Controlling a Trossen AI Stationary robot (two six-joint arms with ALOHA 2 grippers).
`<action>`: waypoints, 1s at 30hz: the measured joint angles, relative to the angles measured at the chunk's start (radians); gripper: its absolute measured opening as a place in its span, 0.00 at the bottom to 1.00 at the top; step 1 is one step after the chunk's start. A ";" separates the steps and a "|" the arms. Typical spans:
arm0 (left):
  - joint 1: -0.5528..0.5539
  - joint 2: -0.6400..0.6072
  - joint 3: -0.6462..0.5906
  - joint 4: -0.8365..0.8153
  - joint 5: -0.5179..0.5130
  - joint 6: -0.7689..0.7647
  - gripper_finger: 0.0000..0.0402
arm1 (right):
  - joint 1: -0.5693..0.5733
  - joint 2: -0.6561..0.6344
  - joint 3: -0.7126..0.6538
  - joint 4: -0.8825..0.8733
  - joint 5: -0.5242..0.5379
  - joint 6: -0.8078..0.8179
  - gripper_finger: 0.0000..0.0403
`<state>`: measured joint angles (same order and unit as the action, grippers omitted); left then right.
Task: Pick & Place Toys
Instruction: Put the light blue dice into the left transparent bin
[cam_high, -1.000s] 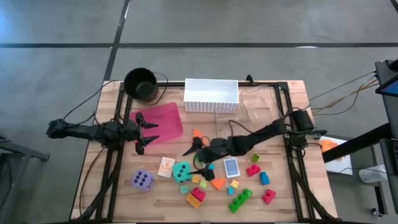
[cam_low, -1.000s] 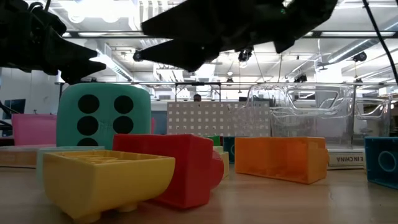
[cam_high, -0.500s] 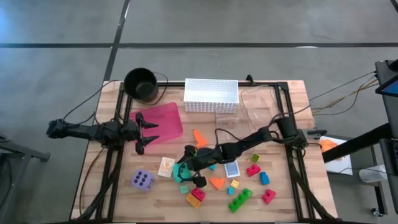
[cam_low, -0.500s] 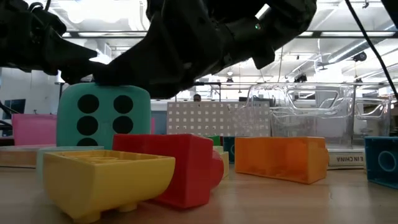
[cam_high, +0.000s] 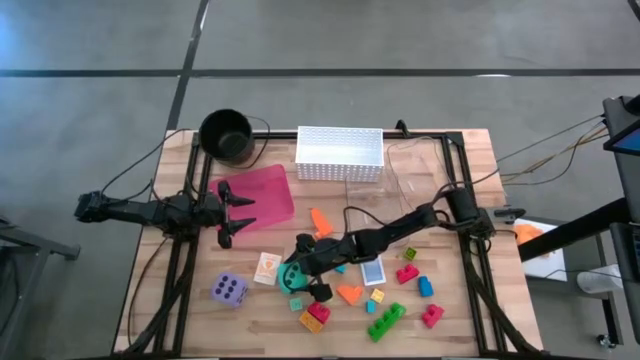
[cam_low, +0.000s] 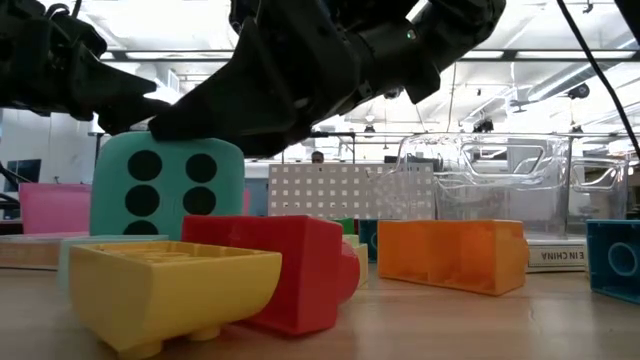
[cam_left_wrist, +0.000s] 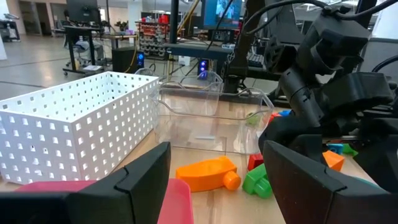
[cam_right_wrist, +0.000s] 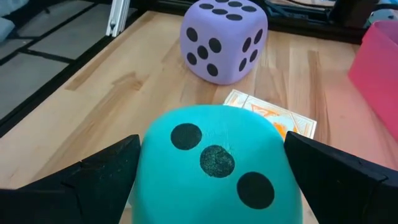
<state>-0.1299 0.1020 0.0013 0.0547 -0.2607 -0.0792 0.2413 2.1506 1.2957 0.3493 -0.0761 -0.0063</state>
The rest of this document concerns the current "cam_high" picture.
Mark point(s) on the white side table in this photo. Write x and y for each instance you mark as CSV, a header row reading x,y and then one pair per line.
x,y
547,265

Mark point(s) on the clear plastic bin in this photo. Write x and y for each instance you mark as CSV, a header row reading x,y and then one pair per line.
x,y
425,170
375,200

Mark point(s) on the pale teal small brick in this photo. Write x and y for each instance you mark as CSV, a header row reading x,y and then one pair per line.
x,y
296,304

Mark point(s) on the green long toy block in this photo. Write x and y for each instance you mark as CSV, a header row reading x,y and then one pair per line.
x,y
386,321

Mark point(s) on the orange long toy block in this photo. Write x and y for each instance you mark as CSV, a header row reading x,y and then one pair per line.
x,y
320,223

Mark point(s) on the orange object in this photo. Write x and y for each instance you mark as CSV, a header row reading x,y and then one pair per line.
x,y
529,234

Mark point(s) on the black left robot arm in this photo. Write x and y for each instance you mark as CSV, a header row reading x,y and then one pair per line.
x,y
145,212

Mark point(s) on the grey metal rack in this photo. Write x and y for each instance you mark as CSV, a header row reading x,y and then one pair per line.
x,y
50,246

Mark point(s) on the caster wheel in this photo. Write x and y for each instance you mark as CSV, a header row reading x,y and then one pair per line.
x,y
606,341

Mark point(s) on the laptop with blue screen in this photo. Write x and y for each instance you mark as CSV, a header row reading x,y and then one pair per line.
x,y
627,142

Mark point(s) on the teal foam die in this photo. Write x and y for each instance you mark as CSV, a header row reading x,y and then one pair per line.
x,y
289,280

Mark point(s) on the purple foam die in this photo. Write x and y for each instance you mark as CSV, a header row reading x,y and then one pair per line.
x,y
229,290

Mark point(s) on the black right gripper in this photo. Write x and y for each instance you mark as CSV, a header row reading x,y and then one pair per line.
x,y
332,256

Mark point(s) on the black equipment stand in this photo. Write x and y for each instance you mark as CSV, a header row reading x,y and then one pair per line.
x,y
575,230

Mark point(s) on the yellow-orange toy brick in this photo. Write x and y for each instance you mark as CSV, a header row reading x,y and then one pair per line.
x,y
310,323

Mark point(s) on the orange wide toy block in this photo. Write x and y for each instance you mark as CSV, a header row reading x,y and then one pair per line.
x,y
350,293

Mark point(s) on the white perforated basket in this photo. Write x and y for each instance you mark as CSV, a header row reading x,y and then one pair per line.
x,y
340,155

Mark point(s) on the red stepped toy block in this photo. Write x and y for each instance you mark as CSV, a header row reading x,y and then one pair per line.
x,y
432,316
319,312
407,274

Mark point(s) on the blue toy block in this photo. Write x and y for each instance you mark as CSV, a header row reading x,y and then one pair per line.
x,y
425,286

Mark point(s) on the blue patterned card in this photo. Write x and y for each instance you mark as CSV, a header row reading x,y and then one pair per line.
x,y
373,272

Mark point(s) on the yellow small brick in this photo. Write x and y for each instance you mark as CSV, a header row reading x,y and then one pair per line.
x,y
377,295

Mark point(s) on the green small brick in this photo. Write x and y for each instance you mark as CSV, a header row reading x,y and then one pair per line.
x,y
410,253

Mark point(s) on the black clamp mount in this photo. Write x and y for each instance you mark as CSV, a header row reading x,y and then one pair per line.
x,y
510,212

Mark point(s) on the black round bucket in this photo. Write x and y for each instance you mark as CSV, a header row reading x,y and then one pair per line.
x,y
226,140

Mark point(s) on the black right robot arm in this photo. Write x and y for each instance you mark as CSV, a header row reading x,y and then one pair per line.
x,y
400,225

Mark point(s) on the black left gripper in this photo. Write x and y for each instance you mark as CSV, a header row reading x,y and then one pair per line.
x,y
212,211

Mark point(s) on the black aluminium table frame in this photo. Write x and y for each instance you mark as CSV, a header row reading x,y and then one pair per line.
x,y
280,135

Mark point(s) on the cyan small brick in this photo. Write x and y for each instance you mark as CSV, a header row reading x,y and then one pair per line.
x,y
370,307
340,269

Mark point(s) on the pink translucent plastic tray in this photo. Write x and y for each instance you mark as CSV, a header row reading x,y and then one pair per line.
x,y
270,195

